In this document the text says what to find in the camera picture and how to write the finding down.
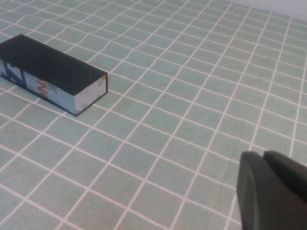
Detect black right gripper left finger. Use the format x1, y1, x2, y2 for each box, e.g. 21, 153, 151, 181
236, 151, 307, 230

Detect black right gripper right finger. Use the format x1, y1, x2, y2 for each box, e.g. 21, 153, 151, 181
263, 149, 307, 189

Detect black glasses case printed sides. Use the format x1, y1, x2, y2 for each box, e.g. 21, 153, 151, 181
0, 34, 109, 118

